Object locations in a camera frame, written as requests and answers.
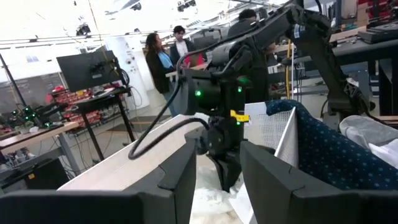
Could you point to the blue dotted garment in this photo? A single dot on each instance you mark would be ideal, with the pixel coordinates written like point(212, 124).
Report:
point(329, 149)

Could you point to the white cloth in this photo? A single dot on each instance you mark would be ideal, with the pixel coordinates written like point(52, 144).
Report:
point(211, 199)

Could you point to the black box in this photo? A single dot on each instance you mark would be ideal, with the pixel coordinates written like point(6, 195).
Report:
point(46, 174)

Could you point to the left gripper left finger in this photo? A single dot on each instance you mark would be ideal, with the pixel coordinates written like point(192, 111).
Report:
point(93, 208)

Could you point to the wooden neighbouring table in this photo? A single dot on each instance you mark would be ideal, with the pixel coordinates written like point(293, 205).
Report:
point(37, 133)

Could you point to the pale wooden desk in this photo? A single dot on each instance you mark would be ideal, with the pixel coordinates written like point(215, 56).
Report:
point(174, 73)

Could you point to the light grey garment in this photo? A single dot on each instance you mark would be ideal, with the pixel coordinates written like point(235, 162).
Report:
point(387, 155)

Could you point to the robot with green lights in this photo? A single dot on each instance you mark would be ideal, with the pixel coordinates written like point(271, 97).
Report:
point(31, 113)

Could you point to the dark desk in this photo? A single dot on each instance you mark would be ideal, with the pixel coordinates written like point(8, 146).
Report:
point(373, 49)

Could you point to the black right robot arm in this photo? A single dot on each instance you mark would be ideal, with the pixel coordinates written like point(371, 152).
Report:
point(311, 37)

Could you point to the black ceiling camera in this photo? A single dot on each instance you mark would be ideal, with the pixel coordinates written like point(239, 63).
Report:
point(83, 29)

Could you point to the black monitor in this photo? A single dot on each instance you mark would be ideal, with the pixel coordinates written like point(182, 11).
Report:
point(84, 71)

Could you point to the white column-shaped appliance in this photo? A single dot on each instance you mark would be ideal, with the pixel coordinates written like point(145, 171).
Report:
point(130, 71)

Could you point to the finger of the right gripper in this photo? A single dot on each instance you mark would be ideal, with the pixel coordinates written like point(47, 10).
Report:
point(234, 171)
point(223, 171)

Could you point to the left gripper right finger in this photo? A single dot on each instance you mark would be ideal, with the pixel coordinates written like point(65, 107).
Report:
point(311, 208)

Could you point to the black monitor stand table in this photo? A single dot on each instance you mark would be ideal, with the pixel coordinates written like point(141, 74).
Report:
point(102, 99)

